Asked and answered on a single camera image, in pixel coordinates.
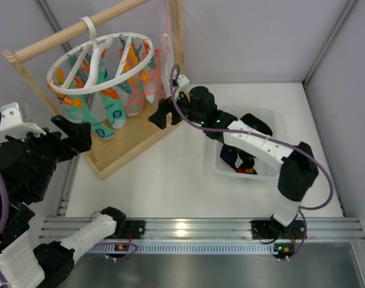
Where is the pink sock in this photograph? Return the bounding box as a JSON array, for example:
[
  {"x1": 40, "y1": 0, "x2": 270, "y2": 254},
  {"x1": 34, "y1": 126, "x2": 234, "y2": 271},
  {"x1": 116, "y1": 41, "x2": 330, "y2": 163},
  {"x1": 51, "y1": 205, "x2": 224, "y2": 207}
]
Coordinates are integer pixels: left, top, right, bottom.
[
  {"x1": 143, "y1": 49, "x2": 165, "y2": 106},
  {"x1": 118, "y1": 47, "x2": 147, "y2": 117}
]

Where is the mint green sock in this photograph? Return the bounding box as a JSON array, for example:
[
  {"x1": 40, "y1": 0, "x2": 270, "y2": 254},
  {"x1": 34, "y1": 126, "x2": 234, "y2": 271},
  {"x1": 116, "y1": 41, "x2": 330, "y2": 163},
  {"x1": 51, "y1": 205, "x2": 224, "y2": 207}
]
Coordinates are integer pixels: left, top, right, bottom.
[
  {"x1": 97, "y1": 50, "x2": 126, "y2": 129},
  {"x1": 53, "y1": 56, "x2": 114, "y2": 140}
]

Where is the white round clip hanger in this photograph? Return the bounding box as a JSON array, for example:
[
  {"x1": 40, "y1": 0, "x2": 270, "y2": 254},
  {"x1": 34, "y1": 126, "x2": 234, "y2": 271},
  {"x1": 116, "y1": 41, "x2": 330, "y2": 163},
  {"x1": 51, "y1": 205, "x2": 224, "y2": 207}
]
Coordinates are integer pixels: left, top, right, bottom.
[{"x1": 45, "y1": 16, "x2": 155, "y2": 109}]

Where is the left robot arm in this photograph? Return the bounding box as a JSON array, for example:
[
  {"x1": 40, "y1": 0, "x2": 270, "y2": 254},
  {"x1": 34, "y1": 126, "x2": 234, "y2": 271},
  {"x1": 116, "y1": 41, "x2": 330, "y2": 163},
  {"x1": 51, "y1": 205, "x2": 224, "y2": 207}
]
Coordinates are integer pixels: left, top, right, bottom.
[{"x1": 0, "y1": 115, "x2": 126, "y2": 287}]

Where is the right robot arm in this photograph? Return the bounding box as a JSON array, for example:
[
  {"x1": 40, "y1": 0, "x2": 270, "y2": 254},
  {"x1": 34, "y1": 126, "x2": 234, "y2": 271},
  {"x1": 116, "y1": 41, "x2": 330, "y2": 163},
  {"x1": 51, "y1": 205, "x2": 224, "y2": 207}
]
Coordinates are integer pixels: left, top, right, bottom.
[{"x1": 148, "y1": 86, "x2": 319, "y2": 239}]

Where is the white plastic basket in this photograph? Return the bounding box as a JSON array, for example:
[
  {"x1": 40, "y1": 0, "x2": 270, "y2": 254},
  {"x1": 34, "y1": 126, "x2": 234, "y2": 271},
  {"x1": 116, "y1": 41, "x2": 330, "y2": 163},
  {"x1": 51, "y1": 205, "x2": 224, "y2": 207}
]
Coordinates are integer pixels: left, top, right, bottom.
[{"x1": 213, "y1": 104, "x2": 276, "y2": 180}]

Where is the argyle orange black sock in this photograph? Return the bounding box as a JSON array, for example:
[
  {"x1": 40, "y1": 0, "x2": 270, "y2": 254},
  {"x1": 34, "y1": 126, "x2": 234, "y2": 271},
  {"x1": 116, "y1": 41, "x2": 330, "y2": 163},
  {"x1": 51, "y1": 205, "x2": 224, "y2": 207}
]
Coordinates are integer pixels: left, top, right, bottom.
[{"x1": 236, "y1": 167, "x2": 258, "y2": 175}]

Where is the white plastic bag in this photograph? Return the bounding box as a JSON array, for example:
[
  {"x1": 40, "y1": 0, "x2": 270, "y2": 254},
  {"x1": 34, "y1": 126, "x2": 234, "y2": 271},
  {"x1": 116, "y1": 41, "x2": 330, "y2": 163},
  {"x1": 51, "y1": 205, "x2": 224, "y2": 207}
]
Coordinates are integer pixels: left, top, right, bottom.
[{"x1": 161, "y1": 1, "x2": 173, "y2": 98}]

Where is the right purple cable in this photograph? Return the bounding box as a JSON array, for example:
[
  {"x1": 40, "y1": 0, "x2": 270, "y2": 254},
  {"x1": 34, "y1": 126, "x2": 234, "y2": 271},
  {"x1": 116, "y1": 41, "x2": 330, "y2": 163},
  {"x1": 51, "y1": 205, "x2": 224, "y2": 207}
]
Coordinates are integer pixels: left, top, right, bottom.
[{"x1": 169, "y1": 64, "x2": 334, "y2": 262}]

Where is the wooden hanger stand frame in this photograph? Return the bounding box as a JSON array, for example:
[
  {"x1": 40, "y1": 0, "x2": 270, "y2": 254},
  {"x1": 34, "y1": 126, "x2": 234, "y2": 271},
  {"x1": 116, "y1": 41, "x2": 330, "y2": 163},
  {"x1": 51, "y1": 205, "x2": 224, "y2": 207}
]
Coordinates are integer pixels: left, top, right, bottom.
[{"x1": 3, "y1": 1, "x2": 185, "y2": 180}]

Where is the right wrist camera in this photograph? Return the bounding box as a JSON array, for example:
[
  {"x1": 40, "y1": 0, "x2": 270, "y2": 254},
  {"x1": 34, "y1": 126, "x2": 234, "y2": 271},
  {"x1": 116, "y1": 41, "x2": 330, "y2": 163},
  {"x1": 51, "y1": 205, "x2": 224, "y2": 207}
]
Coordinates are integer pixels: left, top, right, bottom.
[{"x1": 171, "y1": 74, "x2": 190, "y2": 100}]

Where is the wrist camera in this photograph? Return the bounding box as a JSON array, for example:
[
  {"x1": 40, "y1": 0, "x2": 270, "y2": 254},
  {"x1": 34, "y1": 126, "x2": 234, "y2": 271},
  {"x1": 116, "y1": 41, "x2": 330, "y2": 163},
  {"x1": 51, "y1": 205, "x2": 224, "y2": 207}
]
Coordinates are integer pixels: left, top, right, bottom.
[
  {"x1": 0, "y1": 102, "x2": 47, "y2": 139},
  {"x1": 171, "y1": 74, "x2": 190, "y2": 100}
]

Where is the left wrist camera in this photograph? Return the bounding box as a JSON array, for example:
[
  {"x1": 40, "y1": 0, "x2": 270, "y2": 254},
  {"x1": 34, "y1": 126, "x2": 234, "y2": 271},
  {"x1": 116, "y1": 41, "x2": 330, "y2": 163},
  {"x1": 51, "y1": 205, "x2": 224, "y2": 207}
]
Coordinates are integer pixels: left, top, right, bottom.
[{"x1": 0, "y1": 102, "x2": 47, "y2": 139}]

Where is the aluminium rail base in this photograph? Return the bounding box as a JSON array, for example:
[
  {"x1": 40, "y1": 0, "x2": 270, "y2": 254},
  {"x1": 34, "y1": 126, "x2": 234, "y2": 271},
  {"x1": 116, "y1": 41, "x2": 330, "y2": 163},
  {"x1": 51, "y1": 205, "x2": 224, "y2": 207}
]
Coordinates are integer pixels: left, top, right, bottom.
[{"x1": 40, "y1": 217, "x2": 365, "y2": 256}]

